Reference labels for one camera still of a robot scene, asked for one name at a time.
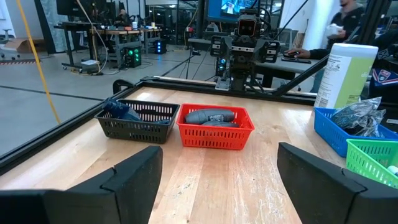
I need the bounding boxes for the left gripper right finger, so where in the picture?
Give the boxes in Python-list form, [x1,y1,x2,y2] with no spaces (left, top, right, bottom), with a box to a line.
[276,142,398,224]

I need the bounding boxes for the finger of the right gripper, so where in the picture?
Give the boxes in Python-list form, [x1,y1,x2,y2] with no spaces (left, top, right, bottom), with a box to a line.
[210,35,233,57]
[257,39,280,64]

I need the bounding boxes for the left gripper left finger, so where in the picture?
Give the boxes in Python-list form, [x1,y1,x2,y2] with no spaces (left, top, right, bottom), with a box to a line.
[0,145,164,224]

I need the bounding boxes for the black pad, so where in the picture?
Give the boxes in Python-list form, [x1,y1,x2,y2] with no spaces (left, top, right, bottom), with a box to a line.
[354,113,387,139]
[330,96,383,126]

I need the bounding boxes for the black robot torso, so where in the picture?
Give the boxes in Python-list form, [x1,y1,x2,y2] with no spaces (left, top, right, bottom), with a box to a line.
[188,37,323,90]

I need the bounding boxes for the computer tower blue lights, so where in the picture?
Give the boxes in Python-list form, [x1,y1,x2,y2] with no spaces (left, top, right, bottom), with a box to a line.
[216,57,228,78]
[154,39,167,55]

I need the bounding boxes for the person's hand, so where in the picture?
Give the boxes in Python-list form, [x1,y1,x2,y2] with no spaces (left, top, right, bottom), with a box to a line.
[284,49,312,60]

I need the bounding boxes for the black keyboard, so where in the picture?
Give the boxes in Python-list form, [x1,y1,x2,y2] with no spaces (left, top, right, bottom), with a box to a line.
[281,57,312,65]

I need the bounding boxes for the monitor with blue screen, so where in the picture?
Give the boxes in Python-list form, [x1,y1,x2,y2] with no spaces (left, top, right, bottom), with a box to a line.
[206,0,271,24]

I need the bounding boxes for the green plastic basket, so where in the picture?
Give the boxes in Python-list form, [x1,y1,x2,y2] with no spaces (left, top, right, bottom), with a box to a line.
[345,138,398,190]

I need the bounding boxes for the blue plastic basket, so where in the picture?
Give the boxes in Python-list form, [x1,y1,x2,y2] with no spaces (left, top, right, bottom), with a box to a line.
[313,107,398,158]

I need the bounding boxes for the black plastic basket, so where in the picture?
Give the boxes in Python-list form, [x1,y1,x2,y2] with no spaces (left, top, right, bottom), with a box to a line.
[94,98,181,145]

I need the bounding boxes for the wipes canister white lid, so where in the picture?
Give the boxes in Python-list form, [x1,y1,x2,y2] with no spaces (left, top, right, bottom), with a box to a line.
[313,42,379,110]

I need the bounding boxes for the person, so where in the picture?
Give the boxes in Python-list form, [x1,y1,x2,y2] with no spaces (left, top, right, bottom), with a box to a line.
[323,0,369,43]
[307,29,398,105]
[114,8,132,27]

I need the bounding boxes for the computer tower green lights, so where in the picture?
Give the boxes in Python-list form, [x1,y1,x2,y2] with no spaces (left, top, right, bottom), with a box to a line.
[124,46,143,68]

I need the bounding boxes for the red plastic basket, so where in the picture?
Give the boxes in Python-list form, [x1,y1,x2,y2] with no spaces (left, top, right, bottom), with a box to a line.
[175,103,256,151]

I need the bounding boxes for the wooden top desk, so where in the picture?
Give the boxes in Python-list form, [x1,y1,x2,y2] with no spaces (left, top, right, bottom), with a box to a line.
[90,27,163,68]

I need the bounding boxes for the black monitor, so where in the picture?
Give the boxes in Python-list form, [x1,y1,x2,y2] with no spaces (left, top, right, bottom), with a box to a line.
[55,0,108,17]

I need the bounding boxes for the brown cardboard box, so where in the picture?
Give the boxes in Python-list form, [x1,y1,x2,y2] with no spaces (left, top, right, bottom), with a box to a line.
[4,37,43,54]

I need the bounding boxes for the grey office chair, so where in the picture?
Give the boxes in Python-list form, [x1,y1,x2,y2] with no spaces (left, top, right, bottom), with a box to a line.
[0,29,15,60]

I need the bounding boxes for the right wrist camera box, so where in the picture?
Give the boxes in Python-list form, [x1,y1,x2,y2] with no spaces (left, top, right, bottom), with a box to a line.
[237,14,258,37]

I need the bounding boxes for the black metal table frame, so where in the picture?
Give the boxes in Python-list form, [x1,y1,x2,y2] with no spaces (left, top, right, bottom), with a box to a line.
[0,0,393,175]

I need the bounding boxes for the long yellow cable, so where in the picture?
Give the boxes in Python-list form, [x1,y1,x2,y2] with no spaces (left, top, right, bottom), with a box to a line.
[16,0,62,125]

